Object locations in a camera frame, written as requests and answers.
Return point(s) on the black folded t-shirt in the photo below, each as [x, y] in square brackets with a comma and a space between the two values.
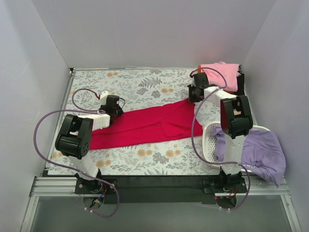
[240, 83]

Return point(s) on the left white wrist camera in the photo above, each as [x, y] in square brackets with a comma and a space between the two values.
[102, 97]

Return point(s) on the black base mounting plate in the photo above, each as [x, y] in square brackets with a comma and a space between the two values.
[161, 188]

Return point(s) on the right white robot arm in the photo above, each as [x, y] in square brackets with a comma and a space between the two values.
[235, 120]

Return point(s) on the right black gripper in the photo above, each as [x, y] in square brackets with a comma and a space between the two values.
[193, 92]

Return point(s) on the pink folded t-shirt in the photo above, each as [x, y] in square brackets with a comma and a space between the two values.
[229, 72]

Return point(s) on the white perforated basket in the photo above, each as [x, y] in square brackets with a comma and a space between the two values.
[209, 141]

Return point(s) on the red t-shirt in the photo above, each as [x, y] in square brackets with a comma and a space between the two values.
[150, 125]

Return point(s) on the aluminium frame rail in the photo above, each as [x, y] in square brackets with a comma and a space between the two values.
[58, 181]

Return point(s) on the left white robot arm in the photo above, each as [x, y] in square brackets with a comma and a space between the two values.
[74, 137]

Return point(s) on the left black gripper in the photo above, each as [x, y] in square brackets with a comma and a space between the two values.
[118, 110]

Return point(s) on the lavender t-shirt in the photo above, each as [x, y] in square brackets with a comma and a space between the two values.
[262, 154]

